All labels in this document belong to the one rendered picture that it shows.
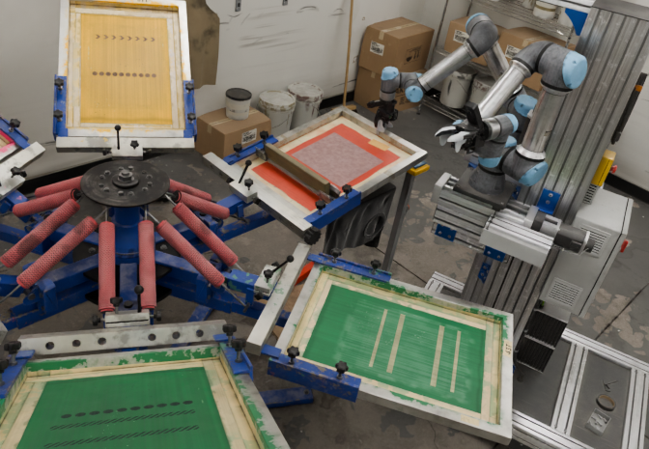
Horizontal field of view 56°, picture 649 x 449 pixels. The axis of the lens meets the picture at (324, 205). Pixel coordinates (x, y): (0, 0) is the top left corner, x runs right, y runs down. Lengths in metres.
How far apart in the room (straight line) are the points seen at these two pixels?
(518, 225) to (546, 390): 1.08
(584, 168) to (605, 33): 0.54
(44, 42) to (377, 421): 2.93
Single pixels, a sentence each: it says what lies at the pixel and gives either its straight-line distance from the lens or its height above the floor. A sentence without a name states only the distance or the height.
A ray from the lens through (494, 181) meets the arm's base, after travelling 2.60.
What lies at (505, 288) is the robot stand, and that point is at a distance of 3.06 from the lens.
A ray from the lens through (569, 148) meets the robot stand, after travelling 2.70.
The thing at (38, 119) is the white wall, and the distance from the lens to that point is 4.39.
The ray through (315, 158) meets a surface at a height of 1.06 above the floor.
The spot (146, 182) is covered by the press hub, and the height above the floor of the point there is 1.31.
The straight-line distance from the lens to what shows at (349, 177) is 2.87.
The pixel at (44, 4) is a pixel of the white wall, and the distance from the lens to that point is 4.16.
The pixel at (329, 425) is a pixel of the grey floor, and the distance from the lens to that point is 3.17.
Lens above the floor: 2.51
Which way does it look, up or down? 33 degrees down
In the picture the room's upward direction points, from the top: 10 degrees clockwise
